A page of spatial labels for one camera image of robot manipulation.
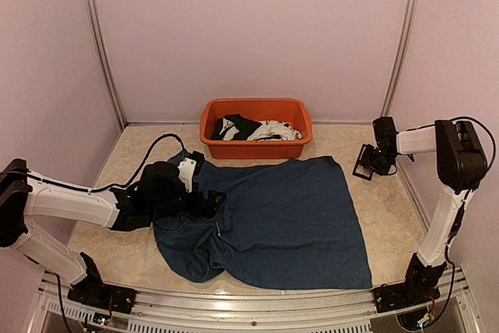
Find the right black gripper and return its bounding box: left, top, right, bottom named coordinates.
left=361, top=143, right=397, bottom=175

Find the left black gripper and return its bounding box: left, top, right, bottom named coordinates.
left=149, top=182, right=226, bottom=221

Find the dark blue t-shirt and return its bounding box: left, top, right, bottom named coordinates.
left=154, top=156, right=372, bottom=290

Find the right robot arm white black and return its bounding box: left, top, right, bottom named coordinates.
left=355, top=116, right=495, bottom=305

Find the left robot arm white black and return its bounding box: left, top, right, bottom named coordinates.
left=1, top=149, right=226, bottom=306

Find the black square display box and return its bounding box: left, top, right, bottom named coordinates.
left=352, top=144, right=379, bottom=181

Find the black and white garment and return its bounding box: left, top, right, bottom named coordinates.
left=211, top=114, right=303, bottom=141

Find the orange plastic tub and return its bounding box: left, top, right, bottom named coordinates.
left=200, top=98, right=313, bottom=159

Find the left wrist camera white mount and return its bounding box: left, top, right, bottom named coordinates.
left=178, top=151, right=205, bottom=193

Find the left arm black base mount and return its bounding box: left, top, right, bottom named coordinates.
left=68, top=284, right=137, bottom=314

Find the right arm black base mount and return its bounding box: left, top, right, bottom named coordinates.
left=373, top=282, right=441, bottom=313

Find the right aluminium corner post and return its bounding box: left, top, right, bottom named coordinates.
left=380, top=0, right=418, bottom=116

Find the aluminium corner post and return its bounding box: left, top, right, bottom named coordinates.
left=85, top=0, right=128, bottom=131
left=380, top=0, right=418, bottom=116

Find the left aluminium corner post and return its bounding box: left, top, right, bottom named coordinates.
left=85, top=0, right=128, bottom=131

